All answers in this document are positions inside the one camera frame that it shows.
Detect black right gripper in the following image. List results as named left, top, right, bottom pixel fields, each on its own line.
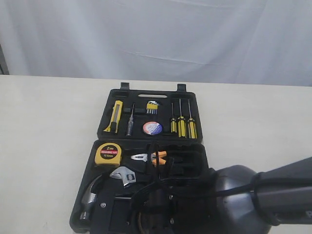
left=90, top=187, right=215, bottom=234

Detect orange black handled pliers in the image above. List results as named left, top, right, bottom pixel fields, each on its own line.
left=130, top=150, right=191, bottom=169

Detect black electrical tape roll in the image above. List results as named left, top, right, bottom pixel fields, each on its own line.
left=142, top=121, right=163, bottom=136

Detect yellow tape measure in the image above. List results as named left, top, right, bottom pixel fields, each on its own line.
left=95, top=143, right=122, bottom=168

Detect yellow utility knife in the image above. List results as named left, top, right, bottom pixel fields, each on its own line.
left=103, top=100, right=123, bottom=134

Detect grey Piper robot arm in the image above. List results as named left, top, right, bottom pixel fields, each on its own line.
left=90, top=158, right=312, bottom=234

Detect black plastic tool case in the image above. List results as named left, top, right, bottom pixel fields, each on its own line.
left=69, top=83, right=210, bottom=234

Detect silver adjustable wrench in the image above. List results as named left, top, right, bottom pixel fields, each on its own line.
left=110, top=166, right=151, bottom=188

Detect small yellow black screwdriver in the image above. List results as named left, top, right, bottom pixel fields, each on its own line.
left=170, top=102, right=177, bottom=133

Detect steel claw hammer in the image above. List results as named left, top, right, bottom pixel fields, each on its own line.
left=79, top=174, right=104, bottom=221

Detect clear voltage tester screwdriver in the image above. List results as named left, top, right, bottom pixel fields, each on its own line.
left=126, top=103, right=135, bottom=137

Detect yellow hex key set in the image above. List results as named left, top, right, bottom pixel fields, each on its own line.
left=146, top=100, right=159, bottom=115

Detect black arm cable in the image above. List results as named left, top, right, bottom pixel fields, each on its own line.
left=131, top=143, right=281, bottom=225

